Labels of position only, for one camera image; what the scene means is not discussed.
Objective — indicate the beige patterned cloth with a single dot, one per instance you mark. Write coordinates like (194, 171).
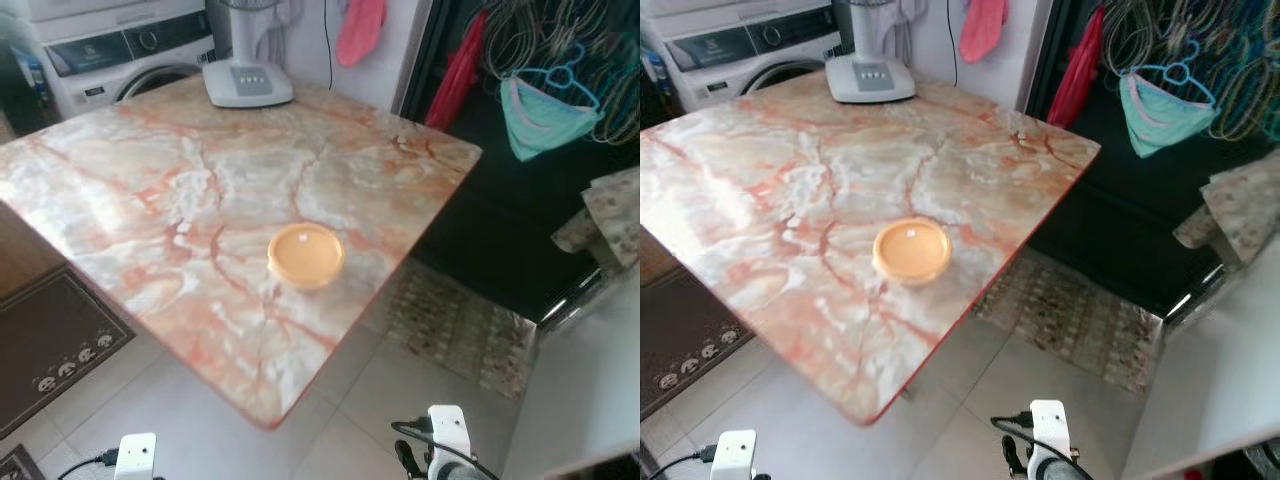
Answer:
(1235, 205)
(610, 215)

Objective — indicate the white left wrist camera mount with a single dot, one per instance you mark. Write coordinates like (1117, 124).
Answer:
(137, 455)
(737, 455)

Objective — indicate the white stacked appliance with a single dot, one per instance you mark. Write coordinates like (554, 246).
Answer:
(730, 5)
(100, 8)

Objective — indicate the red hanging cloth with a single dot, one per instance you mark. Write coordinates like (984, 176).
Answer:
(458, 75)
(1078, 70)

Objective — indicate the beige patterned floor rug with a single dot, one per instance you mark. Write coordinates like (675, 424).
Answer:
(455, 325)
(1075, 320)

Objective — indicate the pink hanging cloth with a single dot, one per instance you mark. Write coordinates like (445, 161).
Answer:
(982, 28)
(360, 30)

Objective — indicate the round orange lidded container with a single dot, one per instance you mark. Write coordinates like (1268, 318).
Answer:
(912, 250)
(306, 255)

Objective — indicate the orange marble pattern table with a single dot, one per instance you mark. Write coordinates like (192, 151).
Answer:
(200, 200)
(830, 200)

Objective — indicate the blue plastic clothes hanger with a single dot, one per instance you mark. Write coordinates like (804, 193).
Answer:
(1190, 58)
(577, 62)

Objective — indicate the small dark patterned mat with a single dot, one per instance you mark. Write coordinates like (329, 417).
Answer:
(15, 465)
(644, 465)

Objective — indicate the white counter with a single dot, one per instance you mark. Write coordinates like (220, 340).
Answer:
(580, 390)
(1210, 380)

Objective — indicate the blue detergent bottle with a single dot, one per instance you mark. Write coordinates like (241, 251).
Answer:
(652, 68)
(30, 75)

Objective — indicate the teal underwear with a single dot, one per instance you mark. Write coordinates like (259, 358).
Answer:
(1160, 120)
(540, 125)

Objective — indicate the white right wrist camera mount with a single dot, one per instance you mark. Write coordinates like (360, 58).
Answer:
(450, 430)
(1050, 425)

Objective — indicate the white front-load washing machine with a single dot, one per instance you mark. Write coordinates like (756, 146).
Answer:
(750, 55)
(120, 60)

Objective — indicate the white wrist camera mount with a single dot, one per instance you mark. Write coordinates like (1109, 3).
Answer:
(1050, 425)
(450, 430)
(137, 455)
(737, 455)

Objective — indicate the brown paw print door mat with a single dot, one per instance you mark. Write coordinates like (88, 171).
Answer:
(690, 340)
(50, 340)

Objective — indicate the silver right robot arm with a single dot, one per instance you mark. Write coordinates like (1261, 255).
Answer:
(458, 473)
(1060, 471)

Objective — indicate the white standing fan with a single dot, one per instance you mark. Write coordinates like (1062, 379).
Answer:
(247, 80)
(870, 75)

